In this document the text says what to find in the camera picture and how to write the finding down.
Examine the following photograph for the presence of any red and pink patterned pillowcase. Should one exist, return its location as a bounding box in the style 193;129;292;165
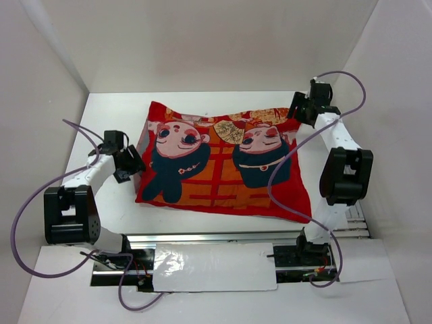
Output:
135;102;311;223

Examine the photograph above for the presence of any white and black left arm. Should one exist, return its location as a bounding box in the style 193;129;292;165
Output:
43;130;145;269

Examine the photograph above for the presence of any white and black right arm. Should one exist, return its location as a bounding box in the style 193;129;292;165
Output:
288;79;373;265

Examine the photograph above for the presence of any white glossy cover plate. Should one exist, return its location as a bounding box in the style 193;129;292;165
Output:
153;243;277;292

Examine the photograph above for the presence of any aluminium side rail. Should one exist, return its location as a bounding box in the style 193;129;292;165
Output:
346;202;371;239

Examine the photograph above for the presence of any aluminium table edge rail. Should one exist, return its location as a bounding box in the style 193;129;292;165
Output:
121;230;369;245

